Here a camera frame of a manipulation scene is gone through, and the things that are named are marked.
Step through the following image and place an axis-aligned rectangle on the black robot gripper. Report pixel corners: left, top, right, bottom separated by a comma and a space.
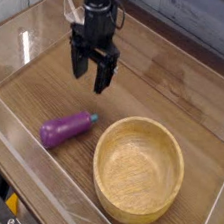
70, 3, 125, 94

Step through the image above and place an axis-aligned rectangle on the purple toy eggplant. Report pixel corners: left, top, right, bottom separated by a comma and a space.
39, 111, 98, 149

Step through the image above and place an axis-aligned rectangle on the brown wooden bowl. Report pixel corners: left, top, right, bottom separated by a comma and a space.
92, 116, 185, 224

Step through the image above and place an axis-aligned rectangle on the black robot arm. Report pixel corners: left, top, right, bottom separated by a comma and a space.
70, 0, 126, 94

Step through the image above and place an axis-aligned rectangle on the clear acrylic corner bracket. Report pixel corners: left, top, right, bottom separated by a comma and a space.
63, 0, 85, 25

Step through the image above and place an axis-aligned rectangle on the black cable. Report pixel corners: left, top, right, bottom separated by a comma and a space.
110, 0, 129, 31

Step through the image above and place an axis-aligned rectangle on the clear acrylic tray enclosure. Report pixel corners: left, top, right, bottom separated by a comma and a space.
0, 0, 224, 224

